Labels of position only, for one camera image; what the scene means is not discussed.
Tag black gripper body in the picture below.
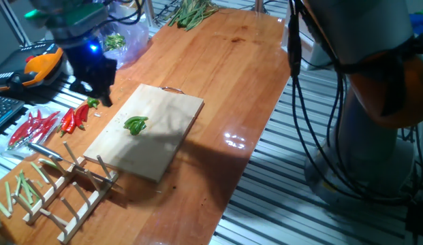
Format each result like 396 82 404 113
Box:
63 37 119 99

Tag green chili pepper pieces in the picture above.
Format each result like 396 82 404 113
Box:
123 116 149 136

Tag steel handled cleaver knife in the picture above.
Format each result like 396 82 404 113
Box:
27 142 125 190

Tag loose red chili pepper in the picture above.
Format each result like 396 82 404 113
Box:
57 107 74 133
60 109 77 137
80 103 91 123
74 105 87 131

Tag orange and black teach pendant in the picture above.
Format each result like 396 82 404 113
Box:
0 40 66 93

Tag clear plastic bag with greens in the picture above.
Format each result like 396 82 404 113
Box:
97 1 151 69

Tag wooden cutting board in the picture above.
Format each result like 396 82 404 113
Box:
83 83 205 184

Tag clear bag of red chilies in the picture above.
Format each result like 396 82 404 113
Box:
0 105 62 159

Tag black computer keyboard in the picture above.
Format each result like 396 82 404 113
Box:
0 96 25 133

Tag wooden peg dish rack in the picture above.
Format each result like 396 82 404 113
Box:
12 141 121 244

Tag bunch of long green stalks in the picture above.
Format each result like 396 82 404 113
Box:
166 0 221 32

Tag blue plastic bag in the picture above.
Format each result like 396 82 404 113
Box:
408 12 423 39

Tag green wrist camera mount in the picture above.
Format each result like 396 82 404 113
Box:
23 3 110 35

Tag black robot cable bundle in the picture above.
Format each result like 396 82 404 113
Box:
101 0 423 207

